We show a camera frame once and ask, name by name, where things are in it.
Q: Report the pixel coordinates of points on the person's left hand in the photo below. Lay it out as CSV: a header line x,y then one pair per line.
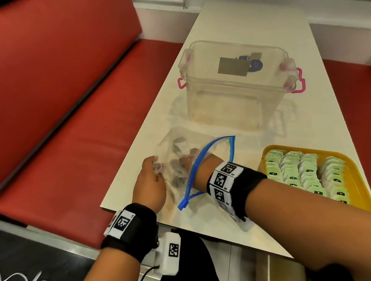
x,y
149,187

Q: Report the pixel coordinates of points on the person's right hand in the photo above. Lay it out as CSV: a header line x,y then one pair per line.
x,y
207,166

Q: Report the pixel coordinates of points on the clear zip bag blue seal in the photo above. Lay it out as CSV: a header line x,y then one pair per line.
x,y
206,135

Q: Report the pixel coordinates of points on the rows of green-tagged tea bags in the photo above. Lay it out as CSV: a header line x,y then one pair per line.
x,y
292,166

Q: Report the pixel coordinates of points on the yellow tray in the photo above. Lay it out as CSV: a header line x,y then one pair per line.
x,y
360,187

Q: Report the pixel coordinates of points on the person's right forearm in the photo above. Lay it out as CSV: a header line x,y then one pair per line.
x,y
326,221

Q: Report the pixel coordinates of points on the person's black sleeve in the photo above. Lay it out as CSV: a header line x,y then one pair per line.
x,y
330,277

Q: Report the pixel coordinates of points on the black left wristband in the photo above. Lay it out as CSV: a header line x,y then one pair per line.
x,y
140,231

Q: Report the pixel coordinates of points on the black wristband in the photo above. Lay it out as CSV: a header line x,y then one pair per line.
x,y
140,231
249,184

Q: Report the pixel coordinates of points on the black right wristband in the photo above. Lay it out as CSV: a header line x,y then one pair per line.
x,y
249,184

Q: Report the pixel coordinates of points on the yellow lid under table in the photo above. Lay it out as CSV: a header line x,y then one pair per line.
x,y
286,277

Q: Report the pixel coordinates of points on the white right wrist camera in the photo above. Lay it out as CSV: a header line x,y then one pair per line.
x,y
242,223

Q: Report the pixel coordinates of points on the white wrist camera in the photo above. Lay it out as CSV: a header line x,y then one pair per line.
x,y
169,265
242,223

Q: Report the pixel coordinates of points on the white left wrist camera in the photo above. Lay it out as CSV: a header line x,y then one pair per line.
x,y
169,265

